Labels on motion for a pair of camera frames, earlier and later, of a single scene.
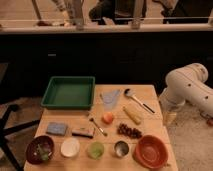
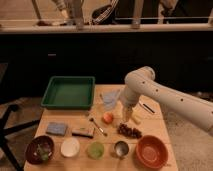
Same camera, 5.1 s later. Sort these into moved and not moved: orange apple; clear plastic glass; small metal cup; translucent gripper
Moved: translucent gripper
Not moved: orange apple; clear plastic glass; small metal cup
